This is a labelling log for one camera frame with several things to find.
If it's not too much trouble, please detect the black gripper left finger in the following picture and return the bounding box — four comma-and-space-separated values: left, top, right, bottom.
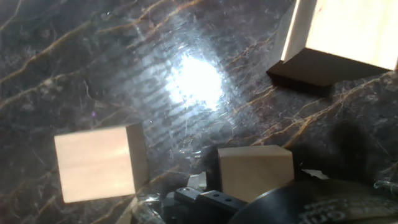
164, 172, 249, 224

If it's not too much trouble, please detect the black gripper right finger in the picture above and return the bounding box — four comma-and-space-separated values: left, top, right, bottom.
300, 169, 330, 182

